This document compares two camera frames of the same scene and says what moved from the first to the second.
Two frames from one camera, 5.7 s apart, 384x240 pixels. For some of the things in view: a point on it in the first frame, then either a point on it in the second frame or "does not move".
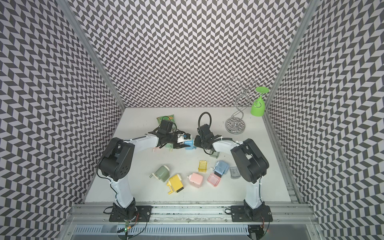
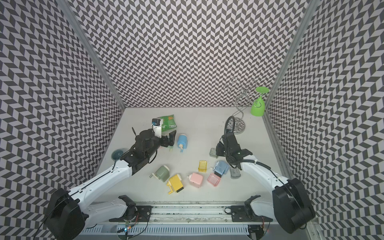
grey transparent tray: [234, 173] does not move
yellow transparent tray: [202, 166] does not move
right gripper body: [199, 142] to [221, 151]
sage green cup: [163, 173] does not move
